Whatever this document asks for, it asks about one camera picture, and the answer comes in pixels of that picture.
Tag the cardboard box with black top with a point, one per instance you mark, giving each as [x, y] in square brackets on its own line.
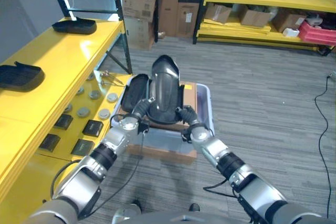
[187, 15]

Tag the open brown cardboard box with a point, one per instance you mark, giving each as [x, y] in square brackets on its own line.
[253, 16]
[287, 20]

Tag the translucent plastic box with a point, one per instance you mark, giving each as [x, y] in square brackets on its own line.
[206, 108]

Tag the tall brown cardboard box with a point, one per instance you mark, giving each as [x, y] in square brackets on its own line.
[168, 14]

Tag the large black curved shell part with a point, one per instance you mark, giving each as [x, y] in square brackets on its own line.
[165, 87]

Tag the red plastic bin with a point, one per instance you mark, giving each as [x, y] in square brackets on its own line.
[316, 33]

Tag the yellow shelf board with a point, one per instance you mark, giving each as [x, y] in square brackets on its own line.
[78, 103]
[60, 72]

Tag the black sole-shaped part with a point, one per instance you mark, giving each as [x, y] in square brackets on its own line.
[19, 77]
[134, 93]
[74, 26]

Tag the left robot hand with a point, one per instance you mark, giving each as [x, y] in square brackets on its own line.
[141, 108]

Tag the printed brown cardboard box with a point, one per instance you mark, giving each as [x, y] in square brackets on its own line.
[137, 3]

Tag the right dark robot foot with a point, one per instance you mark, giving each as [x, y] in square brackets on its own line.
[194, 207]

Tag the dark robot foot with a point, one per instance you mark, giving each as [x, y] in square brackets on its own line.
[194, 207]
[136, 205]

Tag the small white box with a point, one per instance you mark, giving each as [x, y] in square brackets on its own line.
[291, 32]

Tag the grey robot torso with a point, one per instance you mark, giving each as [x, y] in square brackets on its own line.
[183, 217]

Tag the grey round disc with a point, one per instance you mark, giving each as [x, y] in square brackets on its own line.
[112, 97]
[83, 112]
[68, 107]
[103, 114]
[90, 77]
[94, 94]
[80, 91]

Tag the open cardboard box white paper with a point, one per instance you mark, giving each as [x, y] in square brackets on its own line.
[218, 12]

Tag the plain brown cardboard box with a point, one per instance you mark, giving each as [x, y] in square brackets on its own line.
[139, 33]

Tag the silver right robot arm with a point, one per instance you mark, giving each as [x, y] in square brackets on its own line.
[236, 171]

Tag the white device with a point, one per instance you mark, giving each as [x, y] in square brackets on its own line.
[314, 20]

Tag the left dark robot foot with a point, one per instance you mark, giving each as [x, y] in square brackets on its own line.
[136, 205]

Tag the black steel shelf frame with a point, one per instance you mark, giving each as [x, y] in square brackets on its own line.
[119, 11]

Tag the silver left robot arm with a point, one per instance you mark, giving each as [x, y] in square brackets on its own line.
[115, 140]

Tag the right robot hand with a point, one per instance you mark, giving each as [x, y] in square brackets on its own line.
[189, 115]

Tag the small black square box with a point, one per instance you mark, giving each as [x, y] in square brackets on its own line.
[93, 128]
[82, 147]
[63, 122]
[50, 142]

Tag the small object on floor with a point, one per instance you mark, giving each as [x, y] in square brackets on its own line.
[161, 35]

